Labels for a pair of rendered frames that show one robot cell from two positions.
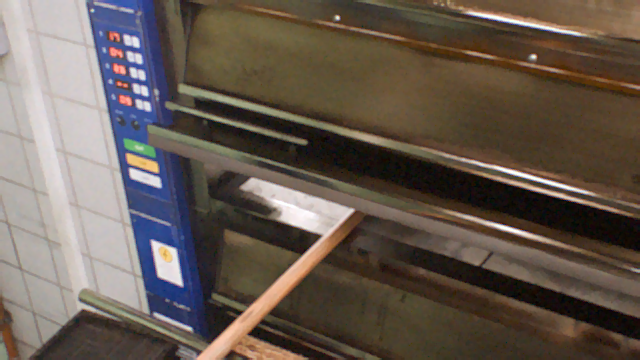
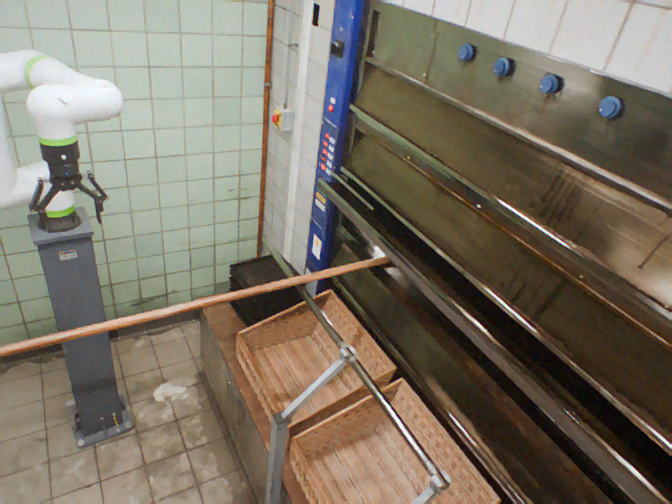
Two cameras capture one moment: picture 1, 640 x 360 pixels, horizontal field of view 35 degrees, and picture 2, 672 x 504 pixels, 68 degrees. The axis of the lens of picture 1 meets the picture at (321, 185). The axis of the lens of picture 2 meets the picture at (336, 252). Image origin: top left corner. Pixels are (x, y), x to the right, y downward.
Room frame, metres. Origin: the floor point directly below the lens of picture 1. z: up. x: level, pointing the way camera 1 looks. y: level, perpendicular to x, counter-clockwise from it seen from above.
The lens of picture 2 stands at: (0.01, -0.43, 2.29)
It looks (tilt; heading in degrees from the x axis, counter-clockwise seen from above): 33 degrees down; 20
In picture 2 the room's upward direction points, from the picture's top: 9 degrees clockwise
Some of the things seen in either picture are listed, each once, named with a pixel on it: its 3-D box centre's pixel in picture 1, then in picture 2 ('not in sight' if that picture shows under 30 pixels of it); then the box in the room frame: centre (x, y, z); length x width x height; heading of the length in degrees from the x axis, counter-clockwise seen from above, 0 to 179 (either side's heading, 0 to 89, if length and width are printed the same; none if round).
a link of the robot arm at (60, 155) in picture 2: not in sight; (59, 148); (0.87, 0.72, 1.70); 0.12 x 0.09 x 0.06; 59
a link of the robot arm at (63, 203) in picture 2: not in sight; (48, 187); (1.11, 1.14, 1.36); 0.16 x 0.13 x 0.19; 164
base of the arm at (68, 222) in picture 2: not in sight; (56, 209); (1.16, 1.18, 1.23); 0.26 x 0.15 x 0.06; 57
